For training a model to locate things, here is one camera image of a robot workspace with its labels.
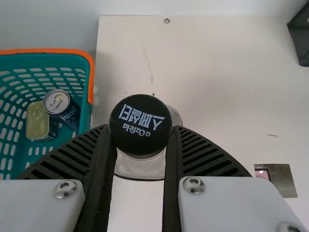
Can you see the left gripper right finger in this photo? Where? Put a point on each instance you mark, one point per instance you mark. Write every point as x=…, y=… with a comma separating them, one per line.
x=205, y=169

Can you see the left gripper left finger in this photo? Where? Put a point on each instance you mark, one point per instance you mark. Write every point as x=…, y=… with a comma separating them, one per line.
x=72, y=164

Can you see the dark coffee bottle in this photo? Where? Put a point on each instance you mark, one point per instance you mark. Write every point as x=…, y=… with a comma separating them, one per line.
x=140, y=123

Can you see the teal shopping basket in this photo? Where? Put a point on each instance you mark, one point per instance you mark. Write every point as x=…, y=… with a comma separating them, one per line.
x=19, y=82

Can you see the rectangular tin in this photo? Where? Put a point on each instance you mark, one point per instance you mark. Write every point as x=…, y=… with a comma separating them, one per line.
x=36, y=123

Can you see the can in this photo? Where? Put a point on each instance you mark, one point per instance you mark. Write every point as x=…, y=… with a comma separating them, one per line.
x=56, y=101

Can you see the small square scanner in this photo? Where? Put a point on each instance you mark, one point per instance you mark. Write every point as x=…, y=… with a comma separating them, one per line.
x=280, y=180

